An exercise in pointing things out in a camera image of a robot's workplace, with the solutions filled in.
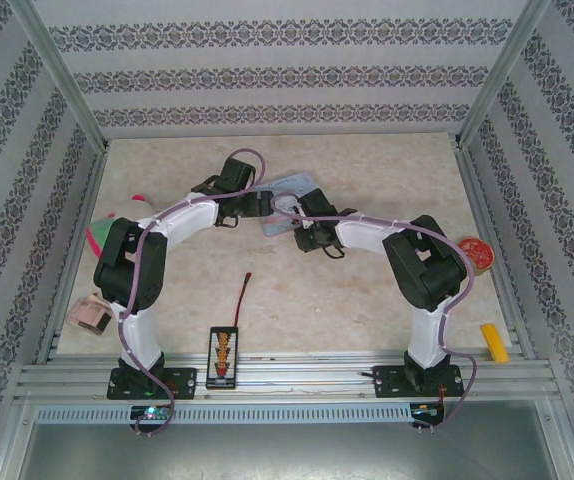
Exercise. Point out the blue blister card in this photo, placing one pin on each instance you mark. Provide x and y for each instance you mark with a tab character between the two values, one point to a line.
289	185

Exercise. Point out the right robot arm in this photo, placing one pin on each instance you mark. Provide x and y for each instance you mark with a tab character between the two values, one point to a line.
427	265

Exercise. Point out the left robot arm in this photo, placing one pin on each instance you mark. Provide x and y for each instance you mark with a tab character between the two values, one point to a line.
132	270

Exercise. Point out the white and pink plush toy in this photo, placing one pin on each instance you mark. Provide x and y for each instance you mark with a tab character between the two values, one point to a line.
99	230

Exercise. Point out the black power distribution board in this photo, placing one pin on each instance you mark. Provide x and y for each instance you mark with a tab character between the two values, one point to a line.
222	357

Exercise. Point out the round red tin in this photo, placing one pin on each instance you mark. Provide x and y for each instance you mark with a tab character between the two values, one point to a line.
479	252

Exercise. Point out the pink carton box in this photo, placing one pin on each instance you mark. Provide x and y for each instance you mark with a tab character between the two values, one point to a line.
84	315

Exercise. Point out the yellow block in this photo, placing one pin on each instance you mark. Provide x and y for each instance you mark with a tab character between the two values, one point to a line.
494	342

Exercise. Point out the small controller circuit board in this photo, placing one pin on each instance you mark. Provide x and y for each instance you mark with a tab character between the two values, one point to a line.
427	411
152	412

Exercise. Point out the grey metal shelf panel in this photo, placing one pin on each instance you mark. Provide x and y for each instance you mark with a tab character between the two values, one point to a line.
287	455

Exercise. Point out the aluminium frame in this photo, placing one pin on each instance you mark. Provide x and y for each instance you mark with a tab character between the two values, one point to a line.
292	370

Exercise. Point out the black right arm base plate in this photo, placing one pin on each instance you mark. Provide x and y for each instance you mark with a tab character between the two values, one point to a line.
389	382

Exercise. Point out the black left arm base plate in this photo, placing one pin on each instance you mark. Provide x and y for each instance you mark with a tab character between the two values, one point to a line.
182	382

